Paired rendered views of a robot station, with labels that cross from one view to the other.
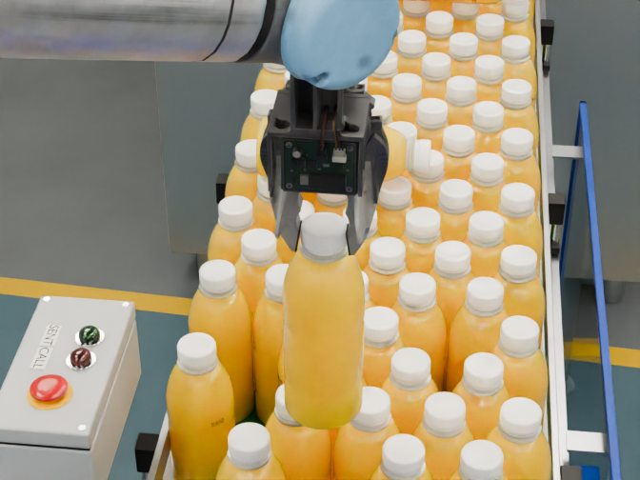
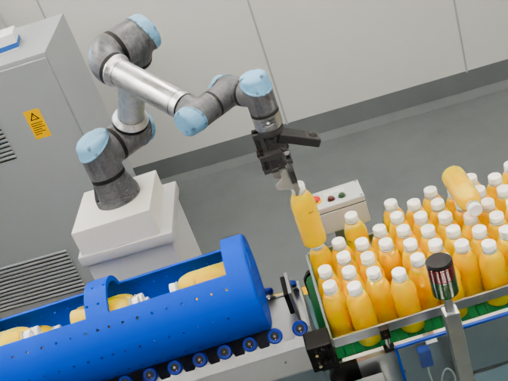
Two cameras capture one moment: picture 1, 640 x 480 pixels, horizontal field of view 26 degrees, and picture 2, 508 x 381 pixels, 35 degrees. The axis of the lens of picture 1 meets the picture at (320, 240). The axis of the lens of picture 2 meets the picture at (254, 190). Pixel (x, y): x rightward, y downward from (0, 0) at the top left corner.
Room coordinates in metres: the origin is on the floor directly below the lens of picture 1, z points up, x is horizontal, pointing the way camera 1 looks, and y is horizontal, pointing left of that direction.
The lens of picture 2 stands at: (0.73, -1.88, 2.49)
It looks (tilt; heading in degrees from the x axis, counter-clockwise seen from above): 31 degrees down; 88
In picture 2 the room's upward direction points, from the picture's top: 20 degrees counter-clockwise
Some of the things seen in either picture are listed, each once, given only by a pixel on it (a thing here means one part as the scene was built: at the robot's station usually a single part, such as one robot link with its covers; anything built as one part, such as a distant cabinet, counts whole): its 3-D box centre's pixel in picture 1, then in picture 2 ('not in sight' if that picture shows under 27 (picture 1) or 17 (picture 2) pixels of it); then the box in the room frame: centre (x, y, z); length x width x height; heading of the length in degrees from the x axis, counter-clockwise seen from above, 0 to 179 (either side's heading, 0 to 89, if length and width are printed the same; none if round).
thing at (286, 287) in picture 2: not in sight; (290, 298); (0.80, -0.01, 0.99); 0.10 x 0.02 x 0.12; 84
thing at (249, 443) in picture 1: (249, 442); not in sight; (0.93, 0.07, 1.09); 0.04 x 0.04 x 0.02
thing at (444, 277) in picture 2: not in sight; (440, 269); (1.14, -0.41, 1.23); 0.06 x 0.06 x 0.04
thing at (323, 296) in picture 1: (324, 327); (307, 215); (0.92, 0.00, 1.24); 0.07 x 0.07 x 0.19
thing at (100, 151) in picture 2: not in sight; (100, 153); (0.40, 0.51, 1.40); 0.13 x 0.12 x 0.14; 34
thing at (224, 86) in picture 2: not in sight; (227, 93); (0.83, 0.07, 1.63); 0.11 x 0.11 x 0.08; 34
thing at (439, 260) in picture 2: not in sight; (444, 285); (1.14, -0.41, 1.18); 0.06 x 0.06 x 0.16
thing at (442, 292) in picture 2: not in sight; (444, 283); (1.14, -0.41, 1.18); 0.06 x 0.06 x 0.05
